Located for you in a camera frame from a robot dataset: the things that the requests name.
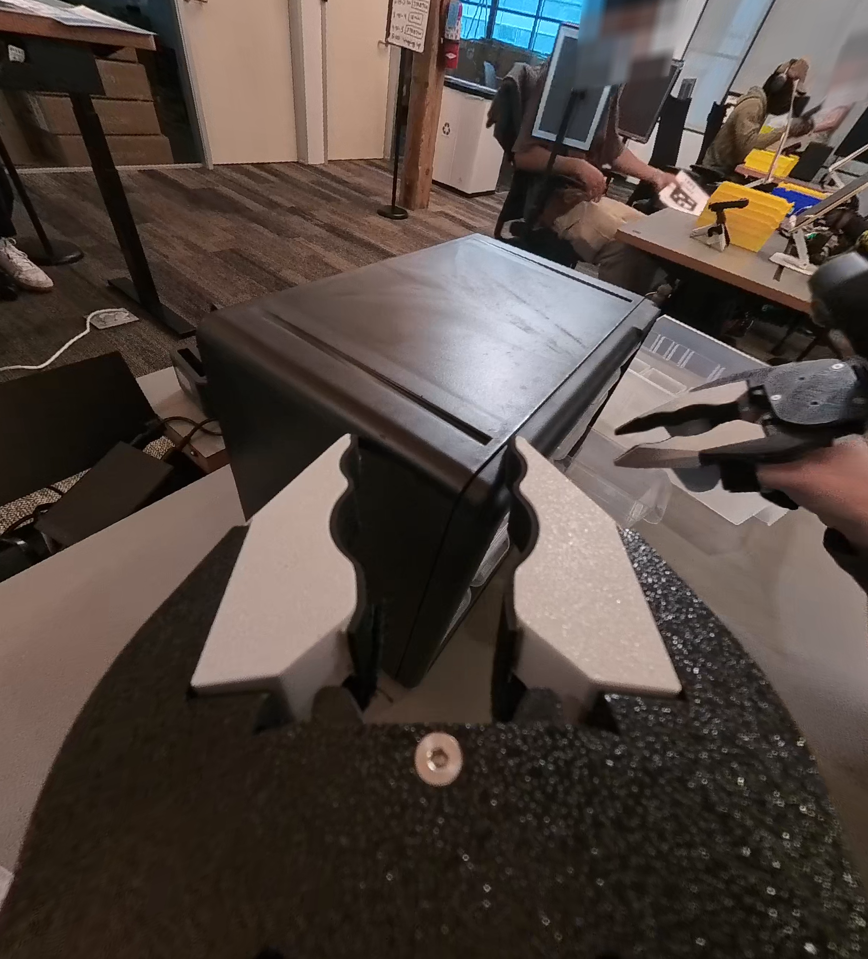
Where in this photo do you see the black monitor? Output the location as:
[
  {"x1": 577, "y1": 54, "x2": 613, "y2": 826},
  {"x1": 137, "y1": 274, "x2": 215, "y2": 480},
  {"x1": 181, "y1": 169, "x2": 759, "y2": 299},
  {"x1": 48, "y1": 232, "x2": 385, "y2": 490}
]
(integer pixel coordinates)
[{"x1": 617, "y1": 60, "x2": 686, "y2": 143}]

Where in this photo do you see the person's right hand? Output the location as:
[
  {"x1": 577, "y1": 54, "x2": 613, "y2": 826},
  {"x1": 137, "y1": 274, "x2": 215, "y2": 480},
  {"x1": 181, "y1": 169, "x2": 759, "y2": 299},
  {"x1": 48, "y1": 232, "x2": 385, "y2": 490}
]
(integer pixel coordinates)
[{"x1": 756, "y1": 438, "x2": 868, "y2": 551}]

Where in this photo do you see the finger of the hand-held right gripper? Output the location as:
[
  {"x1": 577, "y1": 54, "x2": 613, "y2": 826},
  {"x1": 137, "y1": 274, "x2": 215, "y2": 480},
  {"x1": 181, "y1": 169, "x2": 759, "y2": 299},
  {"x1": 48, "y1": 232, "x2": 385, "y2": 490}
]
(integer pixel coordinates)
[
  {"x1": 614, "y1": 423, "x2": 770, "y2": 471},
  {"x1": 614, "y1": 367, "x2": 772, "y2": 436}
]

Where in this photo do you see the printed tag card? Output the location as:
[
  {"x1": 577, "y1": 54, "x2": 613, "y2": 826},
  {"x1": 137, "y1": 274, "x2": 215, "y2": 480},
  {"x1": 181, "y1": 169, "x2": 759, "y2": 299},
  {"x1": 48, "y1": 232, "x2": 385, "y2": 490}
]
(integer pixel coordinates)
[{"x1": 659, "y1": 171, "x2": 712, "y2": 217}]

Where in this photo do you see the red fire extinguisher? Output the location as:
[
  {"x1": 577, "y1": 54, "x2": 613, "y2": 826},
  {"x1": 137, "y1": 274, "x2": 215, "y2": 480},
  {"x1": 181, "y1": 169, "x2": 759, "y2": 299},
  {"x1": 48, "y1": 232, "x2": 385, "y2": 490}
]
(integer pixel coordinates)
[{"x1": 441, "y1": 0, "x2": 465, "y2": 72}]

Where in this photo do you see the yellow storage bin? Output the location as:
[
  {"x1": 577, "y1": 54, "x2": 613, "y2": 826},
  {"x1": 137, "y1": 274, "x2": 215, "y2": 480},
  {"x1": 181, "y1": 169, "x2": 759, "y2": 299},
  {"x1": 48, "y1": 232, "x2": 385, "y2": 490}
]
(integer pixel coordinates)
[
  {"x1": 747, "y1": 148, "x2": 798, "y2": 181},
  {"x1": 706, "y1": 181, "x2": 795, "y2": 252}
]

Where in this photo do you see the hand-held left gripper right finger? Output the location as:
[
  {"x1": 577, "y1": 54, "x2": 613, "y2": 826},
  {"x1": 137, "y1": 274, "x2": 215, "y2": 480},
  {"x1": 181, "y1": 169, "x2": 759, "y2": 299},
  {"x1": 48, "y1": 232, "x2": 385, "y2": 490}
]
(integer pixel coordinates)
[{"x1": 505, "y1": 438, "x2": 684, "y2": 716}]

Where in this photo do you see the black desk wooden top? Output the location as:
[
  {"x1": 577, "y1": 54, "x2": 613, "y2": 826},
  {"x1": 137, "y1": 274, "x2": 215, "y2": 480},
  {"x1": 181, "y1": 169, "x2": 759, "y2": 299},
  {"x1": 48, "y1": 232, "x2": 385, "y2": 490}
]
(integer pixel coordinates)
[{"x1": 0, "y1": 0, "x2": 197, "y2": 337}]

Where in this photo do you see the white framed monitor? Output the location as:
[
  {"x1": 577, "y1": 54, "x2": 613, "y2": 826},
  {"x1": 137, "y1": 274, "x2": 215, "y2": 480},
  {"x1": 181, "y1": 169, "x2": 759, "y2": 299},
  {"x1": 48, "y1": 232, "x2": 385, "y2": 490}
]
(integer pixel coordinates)
[{"x1": 531, "y1": 22, "x2": 622, "y2": 147}]

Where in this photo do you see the large clear plastic bin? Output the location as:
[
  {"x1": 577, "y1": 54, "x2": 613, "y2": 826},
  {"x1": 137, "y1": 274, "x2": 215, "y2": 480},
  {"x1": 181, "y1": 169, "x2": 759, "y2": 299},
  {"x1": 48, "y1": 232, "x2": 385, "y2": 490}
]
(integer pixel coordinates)
[{"x1": 565, "y1": 315, "x2": 783, "y2": 525}]

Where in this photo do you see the black flat box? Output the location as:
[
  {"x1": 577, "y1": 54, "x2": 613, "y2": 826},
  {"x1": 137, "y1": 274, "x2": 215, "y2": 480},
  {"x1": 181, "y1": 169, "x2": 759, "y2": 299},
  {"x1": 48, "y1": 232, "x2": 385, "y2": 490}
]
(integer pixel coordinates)
[{"x1": 35, "y1": 442, "x2": 176, "y2": 551}]

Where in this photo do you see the whiteboard sign on stand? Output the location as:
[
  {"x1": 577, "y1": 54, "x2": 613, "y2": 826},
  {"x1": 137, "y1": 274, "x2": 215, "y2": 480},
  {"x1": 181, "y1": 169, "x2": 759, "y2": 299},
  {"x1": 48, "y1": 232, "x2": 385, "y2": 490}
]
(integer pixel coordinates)
[{"x1": 378, "y1": 0, "x2": 428, "y2": 220}]

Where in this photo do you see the wooden post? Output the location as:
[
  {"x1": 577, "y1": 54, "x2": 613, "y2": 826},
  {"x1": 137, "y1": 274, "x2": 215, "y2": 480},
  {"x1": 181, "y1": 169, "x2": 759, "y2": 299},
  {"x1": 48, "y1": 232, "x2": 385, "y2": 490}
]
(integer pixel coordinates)
[{"x1": 403, "y1": 0, "x2": 465, "y2": 211}]

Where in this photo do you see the white power cable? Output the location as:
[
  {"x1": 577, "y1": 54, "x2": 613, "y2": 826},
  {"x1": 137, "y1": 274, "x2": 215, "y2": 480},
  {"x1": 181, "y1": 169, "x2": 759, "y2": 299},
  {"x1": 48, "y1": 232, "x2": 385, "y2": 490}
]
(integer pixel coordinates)
[{"x1": 0, "y1": 318, "x2": 101, "y2": 383}]

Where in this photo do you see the black flat panel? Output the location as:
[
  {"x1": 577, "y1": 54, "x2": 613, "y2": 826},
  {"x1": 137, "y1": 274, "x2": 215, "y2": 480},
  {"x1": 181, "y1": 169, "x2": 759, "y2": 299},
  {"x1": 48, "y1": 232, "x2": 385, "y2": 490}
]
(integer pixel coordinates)
[{"x1": 0, "y1": 352, "x2": 159, "y2": 525}]

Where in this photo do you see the black drawer cabinet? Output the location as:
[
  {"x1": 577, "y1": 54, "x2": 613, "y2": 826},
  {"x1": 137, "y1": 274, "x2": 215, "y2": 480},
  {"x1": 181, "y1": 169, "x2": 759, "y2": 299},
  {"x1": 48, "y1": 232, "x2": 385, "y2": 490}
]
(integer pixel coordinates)
[{"x1": 198, "y1": 234, "x2": 661, "y2": 686}]

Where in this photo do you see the grey table wooden edge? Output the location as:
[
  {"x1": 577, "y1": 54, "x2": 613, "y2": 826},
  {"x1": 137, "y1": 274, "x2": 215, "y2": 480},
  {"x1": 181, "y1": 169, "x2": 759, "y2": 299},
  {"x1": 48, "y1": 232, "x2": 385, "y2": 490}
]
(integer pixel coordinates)
[{"x1": 615, "y1": 206, "x2": 817, "y2": 314}]

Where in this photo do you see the white recycling bin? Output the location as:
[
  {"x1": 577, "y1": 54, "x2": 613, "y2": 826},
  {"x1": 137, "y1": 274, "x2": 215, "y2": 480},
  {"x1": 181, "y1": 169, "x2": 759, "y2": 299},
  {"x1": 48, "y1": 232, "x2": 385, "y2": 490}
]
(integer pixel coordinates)
[{"x1": 433, "y1": 82, "x2": 506, "y2": 197}]

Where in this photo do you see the stack of cardboard boxes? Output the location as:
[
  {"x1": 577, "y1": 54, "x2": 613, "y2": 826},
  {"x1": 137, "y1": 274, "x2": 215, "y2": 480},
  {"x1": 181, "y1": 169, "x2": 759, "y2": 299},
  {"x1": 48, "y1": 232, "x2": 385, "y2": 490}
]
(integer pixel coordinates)
[{"x1": 0, "y1": 45, "x2": 176, "y2": 166}]

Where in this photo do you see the blue-lit window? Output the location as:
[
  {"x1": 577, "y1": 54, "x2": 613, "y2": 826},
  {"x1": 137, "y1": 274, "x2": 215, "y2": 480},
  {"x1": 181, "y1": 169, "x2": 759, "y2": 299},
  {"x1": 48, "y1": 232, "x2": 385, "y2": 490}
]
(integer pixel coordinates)
[{"x1": 464, "y1": 0, "x2": 585, "y2": 47}]

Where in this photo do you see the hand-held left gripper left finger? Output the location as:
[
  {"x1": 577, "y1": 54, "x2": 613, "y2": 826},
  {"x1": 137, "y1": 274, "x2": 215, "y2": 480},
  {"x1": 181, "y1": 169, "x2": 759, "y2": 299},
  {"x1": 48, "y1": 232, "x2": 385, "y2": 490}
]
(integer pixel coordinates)
[{"x1": 190, "y1": 435, "x2": 368, "y2": 720}]

